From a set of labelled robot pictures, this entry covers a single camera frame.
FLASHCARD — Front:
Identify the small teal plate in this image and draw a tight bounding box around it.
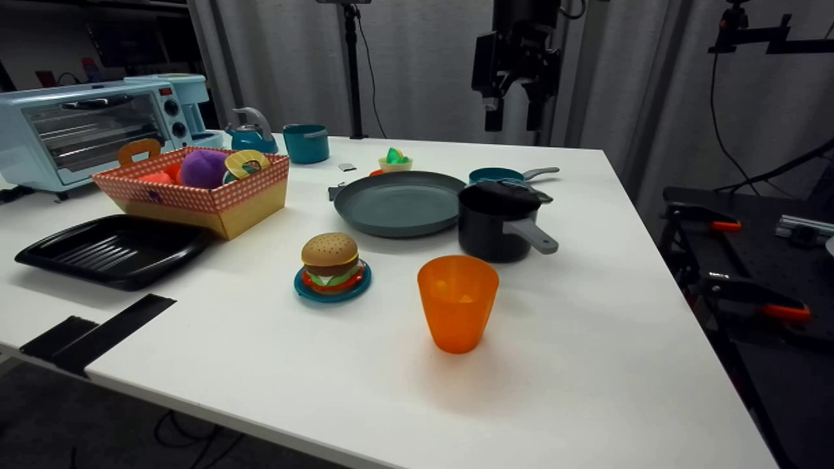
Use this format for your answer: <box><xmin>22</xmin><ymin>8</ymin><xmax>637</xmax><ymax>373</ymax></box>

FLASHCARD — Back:
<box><xmin>292</xmin><ymin>260</ymin><xmax>375</xmax><ymax>306</ymax></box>

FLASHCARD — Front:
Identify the light blue toaster oven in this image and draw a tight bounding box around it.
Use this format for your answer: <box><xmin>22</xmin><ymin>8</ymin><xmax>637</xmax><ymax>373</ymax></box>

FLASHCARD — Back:
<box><xmin>0</xmin><ymin>70</ymin><xmax>227</xmax><ymax>197</ymax></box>

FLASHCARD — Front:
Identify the large grey skillet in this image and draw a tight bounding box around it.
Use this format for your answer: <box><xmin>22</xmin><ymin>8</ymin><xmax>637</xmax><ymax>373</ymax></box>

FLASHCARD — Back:
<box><xmin>326</xmin><ymin>171</ymin><xmax>469</xmax><ymax>242</ymax></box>

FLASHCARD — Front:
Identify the small blue pan grey handle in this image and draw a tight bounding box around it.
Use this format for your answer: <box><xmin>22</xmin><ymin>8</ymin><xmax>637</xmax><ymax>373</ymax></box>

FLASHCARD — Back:
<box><xmin>467</xmin><ymin>165</ymin><xmax>562</xmax><ymax>190</ymax></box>

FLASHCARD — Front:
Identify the colourful stacked toy food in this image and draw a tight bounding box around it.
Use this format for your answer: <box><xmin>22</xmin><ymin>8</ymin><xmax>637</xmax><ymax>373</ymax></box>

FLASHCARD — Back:
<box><xmin>373</xmin><ymin>146</ymin><xmax>414</xmax><ymax>181</ymax></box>

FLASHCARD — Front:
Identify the purple plush toy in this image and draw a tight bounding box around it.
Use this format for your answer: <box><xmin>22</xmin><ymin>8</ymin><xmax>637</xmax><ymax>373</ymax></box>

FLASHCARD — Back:
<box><xmin>176</xmin><ymin>150</ymin><xmax>229</xmax><ymax>190</ymax></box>

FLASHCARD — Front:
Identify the teal kettle grey handle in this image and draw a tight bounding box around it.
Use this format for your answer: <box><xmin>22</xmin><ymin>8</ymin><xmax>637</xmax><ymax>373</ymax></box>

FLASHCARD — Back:
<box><xmin>227</xmin><ymin>104</ymin><xmax>282</xmax><ymax>158</ymax></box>

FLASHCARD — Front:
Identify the yellow round toy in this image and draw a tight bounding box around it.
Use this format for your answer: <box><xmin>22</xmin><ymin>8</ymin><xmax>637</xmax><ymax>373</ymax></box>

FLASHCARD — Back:
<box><xmin>222</xmin><ymin>150</ymin><xmax>274</xmax><ymax>182</ymax></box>

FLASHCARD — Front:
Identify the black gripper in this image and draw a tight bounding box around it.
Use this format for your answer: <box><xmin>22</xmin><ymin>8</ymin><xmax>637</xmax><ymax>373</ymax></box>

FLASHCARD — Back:
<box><xmin>472</xmin><ymin>0</ymin><xmax>557</xmax><ymax>146</ymax></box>

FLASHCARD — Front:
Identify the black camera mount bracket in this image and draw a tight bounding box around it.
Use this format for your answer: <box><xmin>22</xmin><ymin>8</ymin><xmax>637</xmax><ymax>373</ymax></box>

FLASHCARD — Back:
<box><xmin>705</xmin><ymin>0</ymin><xmax>834</xmax><ymax>57</ymax></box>

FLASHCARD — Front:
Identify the orange plastic cup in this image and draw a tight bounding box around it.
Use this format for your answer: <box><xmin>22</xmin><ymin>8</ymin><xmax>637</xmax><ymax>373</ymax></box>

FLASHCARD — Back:
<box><xmin>414</xmin><ymin>254</ymin><xmax>502</xmax><ymax>358</ymax></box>

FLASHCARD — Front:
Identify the black tripod pole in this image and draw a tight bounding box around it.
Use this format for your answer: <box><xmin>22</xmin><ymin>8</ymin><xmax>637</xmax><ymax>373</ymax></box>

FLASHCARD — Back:
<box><xmin>315</xmin><ymin>0</ymin><xmax>375</xmax><ymax>141</ymax></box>

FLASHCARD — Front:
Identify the teal pot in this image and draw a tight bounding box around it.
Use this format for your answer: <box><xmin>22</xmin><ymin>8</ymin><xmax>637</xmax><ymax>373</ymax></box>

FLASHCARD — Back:
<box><xmin>282</xmin><ymin>122</ymin><xmax>331</xmax><ymax>167</ymax></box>

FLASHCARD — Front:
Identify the orange red toy food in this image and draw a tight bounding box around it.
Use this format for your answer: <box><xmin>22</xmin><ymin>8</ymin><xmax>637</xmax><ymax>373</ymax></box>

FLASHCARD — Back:
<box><xmin>138</xmin><ymin>167</ymin><xmax>176</xmax><ymax>188</ymax></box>

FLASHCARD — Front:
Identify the toy hamburger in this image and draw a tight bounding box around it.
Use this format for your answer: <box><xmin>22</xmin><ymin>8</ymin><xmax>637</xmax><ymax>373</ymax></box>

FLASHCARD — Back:
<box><xmin>300</xmin><ymin>232</ymin><xmax>366</xmax><ymax>297</ymax></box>

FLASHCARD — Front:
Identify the orange handled black clamp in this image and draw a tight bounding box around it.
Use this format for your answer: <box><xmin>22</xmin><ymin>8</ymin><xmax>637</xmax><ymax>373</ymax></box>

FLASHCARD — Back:
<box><xmin>692</xmin><ymin>271</ymin><xmax>816</xmax><ymax>330</ymax></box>
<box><xmin>665</xmin><ymin>204</ymin><xmax>745</xmax><ymax>240</ymax></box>

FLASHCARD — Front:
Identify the grey curtain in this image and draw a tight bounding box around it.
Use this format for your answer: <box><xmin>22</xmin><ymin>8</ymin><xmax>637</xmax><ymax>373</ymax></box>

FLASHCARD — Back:
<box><xmin>184</xmin><ymin>0</ymin><xmax>834</xmax><ymax>219</ymax></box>

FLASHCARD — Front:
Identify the thin black hanging cable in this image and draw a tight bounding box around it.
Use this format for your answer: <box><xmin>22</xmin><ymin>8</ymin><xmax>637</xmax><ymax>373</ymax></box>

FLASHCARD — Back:
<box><xmin>705</xmin><ymin>51</ymin><xmax>834</xmax><ymax>198</ymax></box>

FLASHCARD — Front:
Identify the black pot with grey handle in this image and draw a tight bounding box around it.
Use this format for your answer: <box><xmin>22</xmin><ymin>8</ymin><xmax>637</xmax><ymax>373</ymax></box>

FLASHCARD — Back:
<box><xmin>456</xmin><ymin>181</ymin><xmax>560</xmax><ymax>267</ymax></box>

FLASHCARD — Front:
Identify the black baking tray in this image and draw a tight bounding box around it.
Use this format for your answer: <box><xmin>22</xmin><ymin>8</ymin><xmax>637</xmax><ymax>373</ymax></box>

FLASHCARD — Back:
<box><xmin>12</xmin><ymin>214</ymin><xmax>215</xmax><ymax>292</ymax></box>

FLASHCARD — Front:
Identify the black side table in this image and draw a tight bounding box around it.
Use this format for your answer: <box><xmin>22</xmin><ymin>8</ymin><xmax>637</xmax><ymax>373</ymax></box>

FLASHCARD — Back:
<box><xmin>656</xmin><ymin>185</ymin><xmax>834</xmax><ymax>469</ymax></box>

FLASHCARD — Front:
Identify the black tape strip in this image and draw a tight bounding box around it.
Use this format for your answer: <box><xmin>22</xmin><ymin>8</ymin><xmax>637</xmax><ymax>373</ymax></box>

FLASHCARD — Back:
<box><xmin>18</xmin><ymin>313</ymin><xmax>99</xmax><ymax>361</ymax></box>
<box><xmin>46</xmin><ymin>292</ymin><xmax>176</xmax><ymax>379</ymax></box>

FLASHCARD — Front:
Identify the red checkered cardboard basket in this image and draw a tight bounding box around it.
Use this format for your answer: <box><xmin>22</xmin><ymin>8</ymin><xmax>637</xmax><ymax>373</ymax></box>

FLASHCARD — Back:
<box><xmin>91</xmin><ymin>139</ymin><xmax>292</xmax><ymax>242</ymax></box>

